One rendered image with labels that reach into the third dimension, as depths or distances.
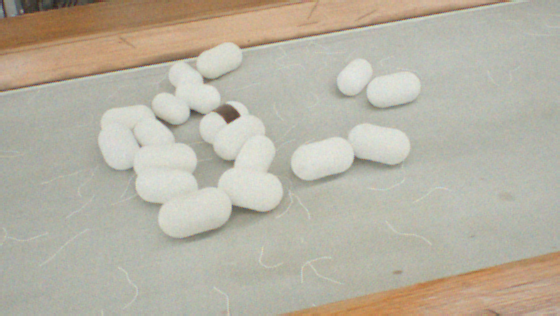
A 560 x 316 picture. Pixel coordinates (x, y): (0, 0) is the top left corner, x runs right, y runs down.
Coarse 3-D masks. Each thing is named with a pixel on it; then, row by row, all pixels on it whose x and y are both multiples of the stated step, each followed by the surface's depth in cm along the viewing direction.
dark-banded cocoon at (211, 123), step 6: (228, 102) 37; (234, 102) 37; (240, 108) 37; (210, 114) 36; (216, 114) 36; (240, 114) 37; (246, 114) 37; (204, 120) 36; (210, 120) 36; (216, 120) 36; (222, 120) 36; (204, 126) 36; (210, 126) 36; (216, 126) 36; (222, 126) 36; (204, 132) 36; (210, 132) 36; (216, 132) 36; (204, 138) 36; (210, 138) 36
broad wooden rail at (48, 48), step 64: (128, 0) 55; (192, 0) 53; (256, 0) 51; (320, 0) 50; (384, 0) 50; (448, 0) 51; (512, 0) 51; (0, 64) 47; (64, 64) 48; (128, 64) 48
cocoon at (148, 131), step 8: (144, 120) 37; (152, 120) 37; (136, 128) 37; (144, 128) 36; (152, 128) 36; (160, 128) 36; (136, 136) 37; (144, 136) 36; (152, 136) 35; (160, 136) 35; (168, 136) 36; (144, 144) 36
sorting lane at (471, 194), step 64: (192, 64) 47; (256, 64) 46; (320, 64) 45; (384, 64) 44; (448, 64) 43; (512, 64) 42; (0, 128) 42; (64, 128) 41; (192, 128) 39; (320, 128) 37; (448, 128) 36; (512, 128) 35; (0, 192) 35; (64, 192) 35; (128, 192) 34; (320, 192) 32; (384, 192) 31; (448, 192) 31; (512, 192) 30; (0, 256) 30; (64, 256) 30; (128, 256) 29; (192, 256) 29; (256, 256) 28; (320, 256) 28; (384, 256) 28; (448, 256) 27; (512, 256) 27
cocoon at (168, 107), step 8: (160, 96) 40; (168, 96) 39; (152, 104) 40; (160, 104) 39; (168, 104) 39; (176, 104) 39; (184, 104) 39; (160, 112) 39; (168, 112) 39; (176, 112) 39; (184, 112) 39; (168, 120) 39; (176, 120) 39; (184, 120) 39
